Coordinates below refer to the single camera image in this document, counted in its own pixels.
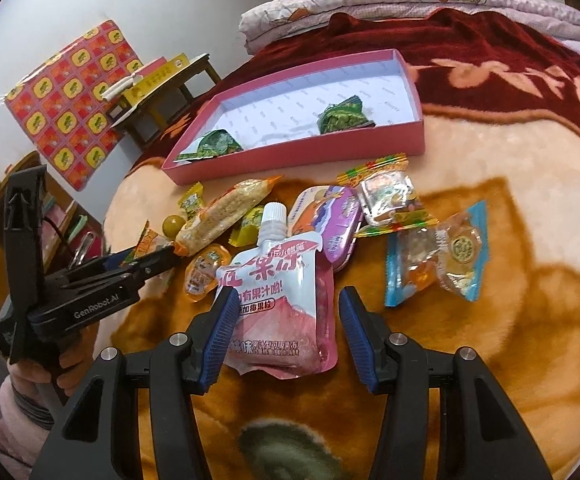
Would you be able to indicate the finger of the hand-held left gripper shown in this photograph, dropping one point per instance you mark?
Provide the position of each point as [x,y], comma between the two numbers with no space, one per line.
[115,260]
[155,265]

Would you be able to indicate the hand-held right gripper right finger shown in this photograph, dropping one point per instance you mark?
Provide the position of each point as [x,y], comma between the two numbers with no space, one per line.
[357,335]

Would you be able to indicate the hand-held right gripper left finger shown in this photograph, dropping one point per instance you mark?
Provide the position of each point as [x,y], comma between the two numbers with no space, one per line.
[220,330]

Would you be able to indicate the orange edged gummy packet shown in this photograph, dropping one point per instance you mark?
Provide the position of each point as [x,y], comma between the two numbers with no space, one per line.
[147,244]

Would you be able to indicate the brown round jelly cup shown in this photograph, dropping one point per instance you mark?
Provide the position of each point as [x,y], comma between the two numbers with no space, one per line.
[172,225]

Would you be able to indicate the orange jelly cup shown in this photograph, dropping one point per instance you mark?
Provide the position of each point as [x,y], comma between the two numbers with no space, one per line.
[205,270]

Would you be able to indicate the white pink jelly pouch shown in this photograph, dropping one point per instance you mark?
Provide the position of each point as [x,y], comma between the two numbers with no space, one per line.
[280,280]

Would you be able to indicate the long cracker packet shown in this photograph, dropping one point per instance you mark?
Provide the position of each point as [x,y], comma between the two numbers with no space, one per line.
[225,210]

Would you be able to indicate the yellow green candy packet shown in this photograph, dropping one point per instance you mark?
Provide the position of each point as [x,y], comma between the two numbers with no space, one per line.
[247,222]

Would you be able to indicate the purple tin box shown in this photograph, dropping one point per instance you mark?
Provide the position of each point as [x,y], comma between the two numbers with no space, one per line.
[337,220]

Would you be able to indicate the clear packet with round label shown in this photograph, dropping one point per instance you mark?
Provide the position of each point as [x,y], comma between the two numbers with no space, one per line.
[462,252]

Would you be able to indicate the green snack packet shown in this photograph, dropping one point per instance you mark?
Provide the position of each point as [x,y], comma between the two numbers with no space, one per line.
[215,145]
[345,115]

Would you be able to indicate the rainbow edged gummy packet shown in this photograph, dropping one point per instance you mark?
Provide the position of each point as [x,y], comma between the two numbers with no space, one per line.
[392,197]

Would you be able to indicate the pink cardboard box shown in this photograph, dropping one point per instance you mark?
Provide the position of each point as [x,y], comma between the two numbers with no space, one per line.
[320,146]

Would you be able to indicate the person's left hand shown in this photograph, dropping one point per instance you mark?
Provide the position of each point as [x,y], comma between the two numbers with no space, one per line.
[32,375]

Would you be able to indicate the metal carabiner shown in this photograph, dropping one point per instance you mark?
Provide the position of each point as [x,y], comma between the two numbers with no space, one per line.
[84,247]

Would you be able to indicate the wooden stool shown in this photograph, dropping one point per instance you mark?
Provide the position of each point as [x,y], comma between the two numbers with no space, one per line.
[150,112]

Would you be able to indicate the red yellow patterned board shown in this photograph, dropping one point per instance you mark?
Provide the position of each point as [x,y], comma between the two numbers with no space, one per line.
[70,100]

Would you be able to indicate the white long object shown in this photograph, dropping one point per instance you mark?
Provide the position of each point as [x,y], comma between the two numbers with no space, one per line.
[120,87]

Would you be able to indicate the yellow flat box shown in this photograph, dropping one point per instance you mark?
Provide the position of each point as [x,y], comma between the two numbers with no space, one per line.
[157,77]

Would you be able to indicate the maroon printed blanket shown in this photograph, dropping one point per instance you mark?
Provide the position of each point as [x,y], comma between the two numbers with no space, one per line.
[469,135]

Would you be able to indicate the folded pink quilt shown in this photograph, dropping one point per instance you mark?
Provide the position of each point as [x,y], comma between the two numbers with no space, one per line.
[369,2]

